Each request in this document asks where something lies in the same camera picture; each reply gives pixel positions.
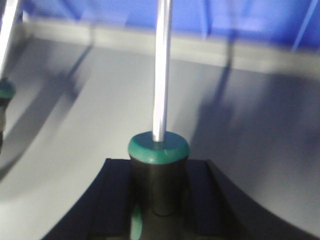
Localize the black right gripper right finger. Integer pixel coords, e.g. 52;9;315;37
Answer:
186;159;317;240

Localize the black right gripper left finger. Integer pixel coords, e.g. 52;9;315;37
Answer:
44;158;131;240

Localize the green black screwdriver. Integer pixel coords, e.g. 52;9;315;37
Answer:
0;0;21;146
128;0;190;240

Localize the large blue plastic bin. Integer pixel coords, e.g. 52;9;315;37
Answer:
22;0;320;52

